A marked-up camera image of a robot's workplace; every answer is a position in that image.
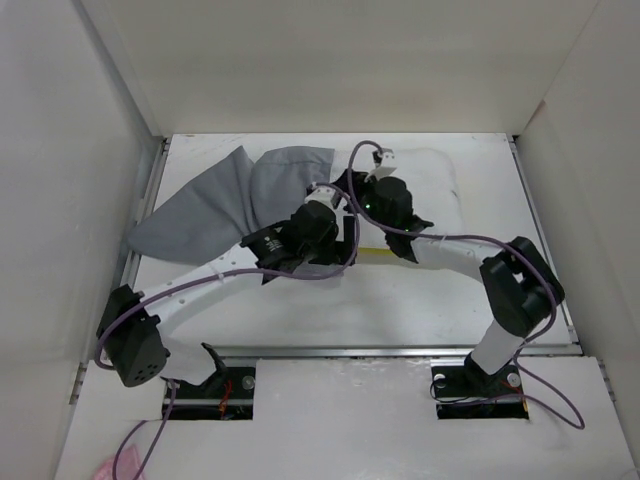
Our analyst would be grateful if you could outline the grey pillowcase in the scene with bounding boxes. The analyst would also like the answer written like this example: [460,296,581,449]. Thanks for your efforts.
[142,146,334,266]

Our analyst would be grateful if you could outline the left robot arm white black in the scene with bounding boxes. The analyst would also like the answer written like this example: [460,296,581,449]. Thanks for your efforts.
[96,201,360,397]

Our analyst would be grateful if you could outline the left aluminium rail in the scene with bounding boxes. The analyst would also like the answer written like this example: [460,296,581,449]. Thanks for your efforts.
[111,137,172,290]

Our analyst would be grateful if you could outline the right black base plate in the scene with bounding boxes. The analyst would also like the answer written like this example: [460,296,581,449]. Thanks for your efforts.
[429,365,529,420]

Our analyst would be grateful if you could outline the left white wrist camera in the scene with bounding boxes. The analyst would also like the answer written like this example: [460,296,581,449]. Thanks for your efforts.
[304,184,341,210]

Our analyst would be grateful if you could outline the aluminium rail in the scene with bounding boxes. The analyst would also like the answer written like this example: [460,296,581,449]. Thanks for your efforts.
[111,137,172,290]
[506,134,584,355]
[107,344,584,359]

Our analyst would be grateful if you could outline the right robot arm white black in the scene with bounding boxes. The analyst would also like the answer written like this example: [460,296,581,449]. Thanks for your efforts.
[333,169,565,397]

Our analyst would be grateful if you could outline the front aluminium rail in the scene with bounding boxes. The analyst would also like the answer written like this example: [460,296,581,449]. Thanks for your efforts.
[107,344,584,359]

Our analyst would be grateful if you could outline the pink plastic bag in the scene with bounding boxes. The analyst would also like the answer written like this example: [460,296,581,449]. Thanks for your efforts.
[92,445,141,480]

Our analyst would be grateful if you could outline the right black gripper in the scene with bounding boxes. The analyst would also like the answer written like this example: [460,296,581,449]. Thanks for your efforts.
[331,168,393,234]

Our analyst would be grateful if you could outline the right aluminium rail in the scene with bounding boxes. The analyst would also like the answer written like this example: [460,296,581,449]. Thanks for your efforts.
[506,134,584,355]

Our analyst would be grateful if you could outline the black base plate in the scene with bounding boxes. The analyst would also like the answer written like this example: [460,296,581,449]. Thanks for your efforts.
[429,365,529,420]
[168,364,256,421]

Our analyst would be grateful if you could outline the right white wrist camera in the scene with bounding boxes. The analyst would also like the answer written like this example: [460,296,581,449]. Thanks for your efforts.
[365,148,397,183]

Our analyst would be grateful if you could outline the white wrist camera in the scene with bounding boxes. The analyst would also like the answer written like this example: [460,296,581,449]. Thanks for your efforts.
[365,148,397,183]
[304,184,341,210]

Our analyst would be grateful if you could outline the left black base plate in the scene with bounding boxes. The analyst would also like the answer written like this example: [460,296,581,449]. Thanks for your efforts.
[168,364,256,421]

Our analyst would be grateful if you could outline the white pillow yellow edge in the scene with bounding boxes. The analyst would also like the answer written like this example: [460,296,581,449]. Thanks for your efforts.
[329,148,464,270]

